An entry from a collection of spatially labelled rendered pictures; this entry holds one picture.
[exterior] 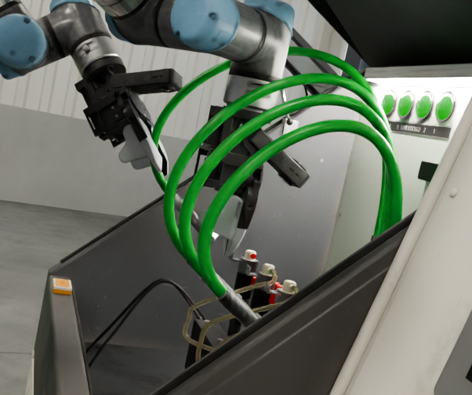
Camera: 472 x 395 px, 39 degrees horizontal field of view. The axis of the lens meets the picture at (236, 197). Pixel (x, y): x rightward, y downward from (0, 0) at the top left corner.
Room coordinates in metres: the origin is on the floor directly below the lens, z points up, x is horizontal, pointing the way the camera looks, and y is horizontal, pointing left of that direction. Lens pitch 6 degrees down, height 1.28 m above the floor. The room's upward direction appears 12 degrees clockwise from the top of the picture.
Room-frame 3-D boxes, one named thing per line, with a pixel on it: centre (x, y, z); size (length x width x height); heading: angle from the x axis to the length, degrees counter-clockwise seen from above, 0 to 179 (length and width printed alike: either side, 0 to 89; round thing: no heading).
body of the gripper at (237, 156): (0.95, 0.02, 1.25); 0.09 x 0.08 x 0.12; 108
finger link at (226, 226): (0.94, 0.01, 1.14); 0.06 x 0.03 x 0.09; 108
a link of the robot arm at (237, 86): (0.95, 0.01, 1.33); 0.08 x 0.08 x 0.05
